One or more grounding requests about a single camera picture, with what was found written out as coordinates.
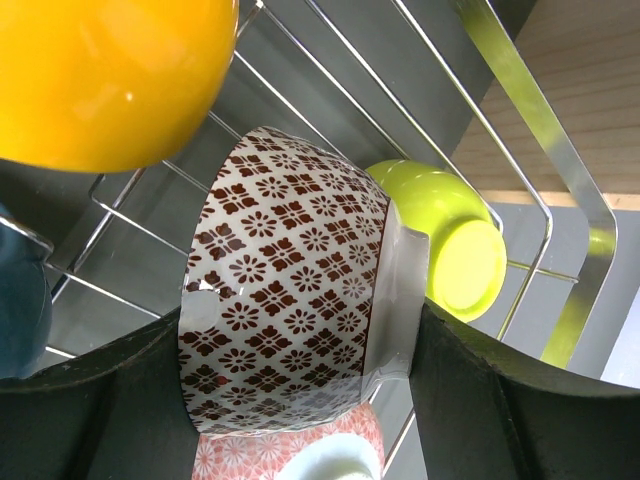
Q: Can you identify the blue bowl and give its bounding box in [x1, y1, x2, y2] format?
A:
[1, 225, 52, 378]

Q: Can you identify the green bowl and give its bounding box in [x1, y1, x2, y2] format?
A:
[367, 160, 507, 323]

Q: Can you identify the metal wire dish rack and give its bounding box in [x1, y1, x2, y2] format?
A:
[0, 0, 621, 476]

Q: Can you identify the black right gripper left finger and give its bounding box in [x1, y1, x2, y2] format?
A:
[1, 310, 199, 479]

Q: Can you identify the patterned white floral bowl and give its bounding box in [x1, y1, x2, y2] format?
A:
[191, 402, 385, 479]

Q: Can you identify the wooden shelf unit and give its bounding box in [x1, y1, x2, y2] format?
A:
[453, 1, 639, 212]

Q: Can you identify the orange bowl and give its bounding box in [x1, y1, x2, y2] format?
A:
[1, 1, 239, 173]

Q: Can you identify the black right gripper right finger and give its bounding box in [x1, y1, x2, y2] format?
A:
[390, 301, 639, 479]

